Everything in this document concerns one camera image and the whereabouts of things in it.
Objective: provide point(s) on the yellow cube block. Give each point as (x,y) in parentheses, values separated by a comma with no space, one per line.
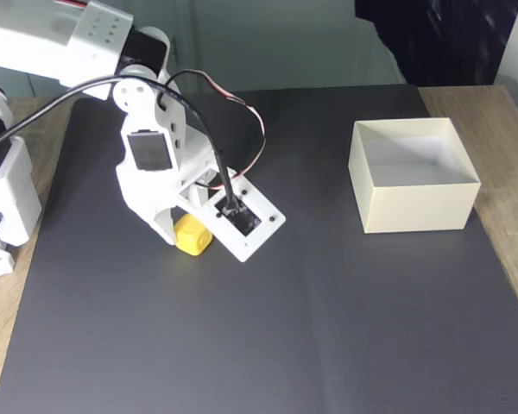
(194,241)

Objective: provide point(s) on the white open box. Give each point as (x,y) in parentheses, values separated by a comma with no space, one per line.
(414,207)

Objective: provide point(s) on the dark grey table mat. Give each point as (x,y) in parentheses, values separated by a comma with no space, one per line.
(241,323)

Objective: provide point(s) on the pale green door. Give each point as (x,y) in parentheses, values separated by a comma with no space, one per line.
(285,43)

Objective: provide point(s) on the dark curtain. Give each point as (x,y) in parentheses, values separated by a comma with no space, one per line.
(449,43)

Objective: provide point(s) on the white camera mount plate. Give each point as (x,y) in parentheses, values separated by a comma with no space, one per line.
(263,233)

